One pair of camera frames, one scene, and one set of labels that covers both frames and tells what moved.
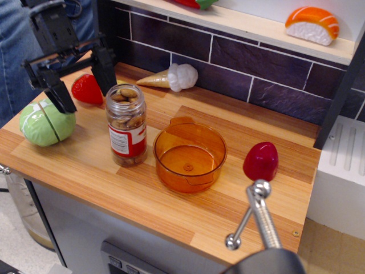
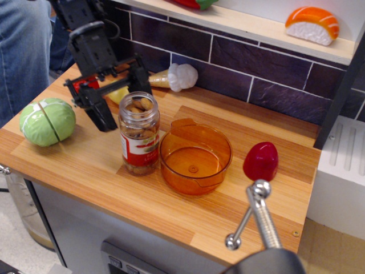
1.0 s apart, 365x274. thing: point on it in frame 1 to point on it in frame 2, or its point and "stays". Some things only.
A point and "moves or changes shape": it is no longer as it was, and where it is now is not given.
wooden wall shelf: (222, 18) stays
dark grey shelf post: (339, 99) stays
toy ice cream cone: (178, 77) stays
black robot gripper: (62, 52) to (95, 67)
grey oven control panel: (116, 260) stays
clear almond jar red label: (126, 124) moves or changes shape
